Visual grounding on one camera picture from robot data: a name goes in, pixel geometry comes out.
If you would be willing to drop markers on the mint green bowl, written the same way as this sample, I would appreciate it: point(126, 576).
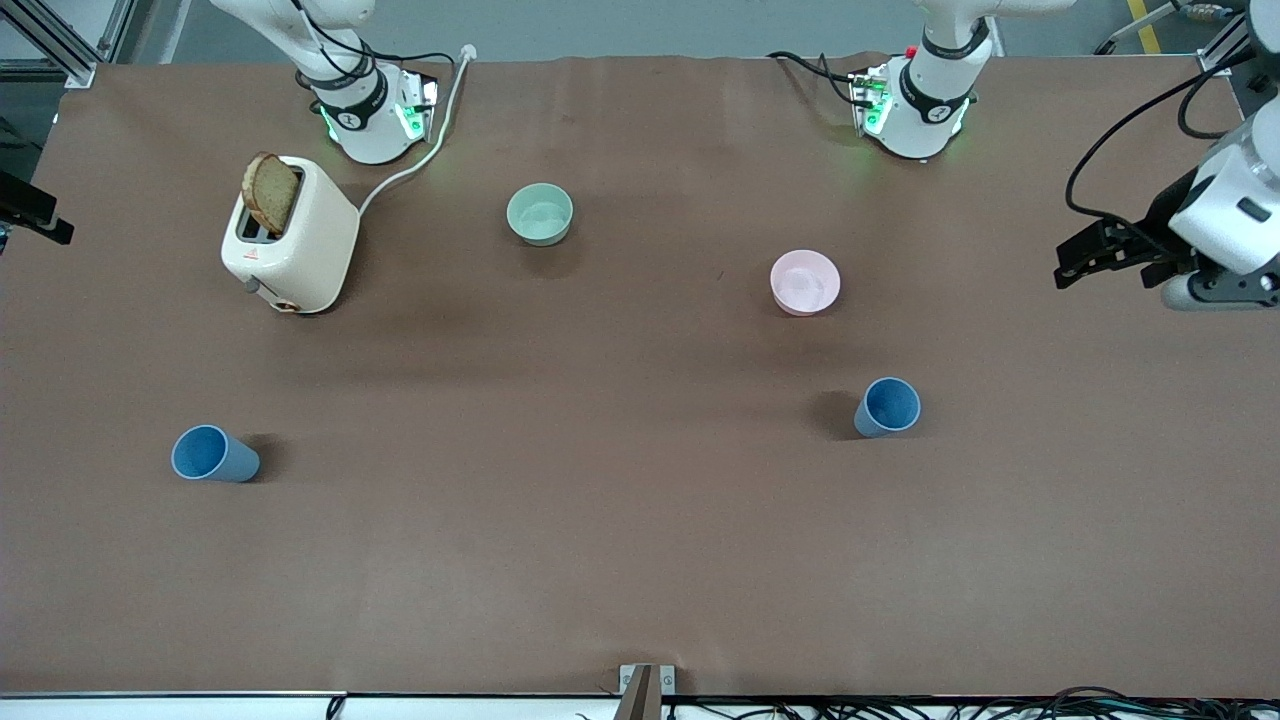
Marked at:
point(540, 215)

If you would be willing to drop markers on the aluminium frame profile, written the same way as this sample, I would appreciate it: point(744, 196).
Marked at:
point(1225, 50)
point(60, 45)

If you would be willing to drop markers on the grey metal mount bracket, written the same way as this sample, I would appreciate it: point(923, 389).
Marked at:
point(645, 690)

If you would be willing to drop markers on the grey metal rod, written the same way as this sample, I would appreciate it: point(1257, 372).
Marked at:
point(1135, 28)

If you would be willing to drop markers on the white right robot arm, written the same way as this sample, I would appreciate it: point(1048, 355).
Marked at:
point(365, 125)

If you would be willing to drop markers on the pink bowl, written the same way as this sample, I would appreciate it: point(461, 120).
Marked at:
point(805, 283)

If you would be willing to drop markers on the blue plastic cup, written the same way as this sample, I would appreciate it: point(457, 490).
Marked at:
point(887, 408)
point(205, 455)

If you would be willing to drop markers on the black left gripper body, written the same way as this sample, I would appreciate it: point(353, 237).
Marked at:
point(1166, 212)

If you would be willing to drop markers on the brown bread slice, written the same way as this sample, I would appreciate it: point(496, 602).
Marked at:
point(270, 195)

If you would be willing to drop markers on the cream white toaster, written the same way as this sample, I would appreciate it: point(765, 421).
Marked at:
point(310, 250)

